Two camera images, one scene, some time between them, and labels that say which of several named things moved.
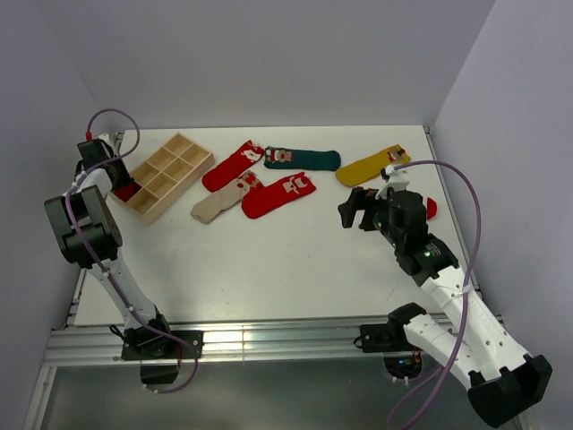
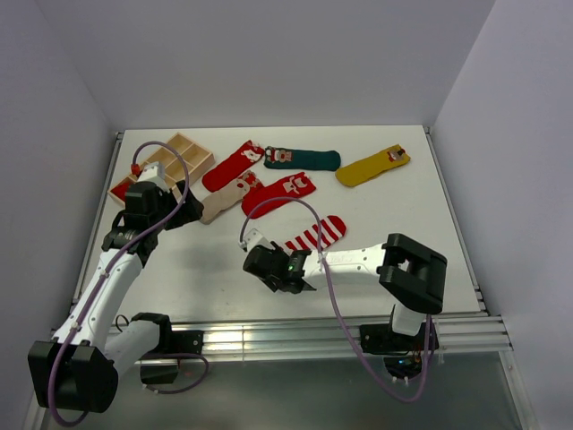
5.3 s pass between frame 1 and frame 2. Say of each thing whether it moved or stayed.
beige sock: stayed
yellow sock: stayed
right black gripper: moved
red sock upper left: stayed
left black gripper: moved
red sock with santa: stayed
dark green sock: stayed
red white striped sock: moved
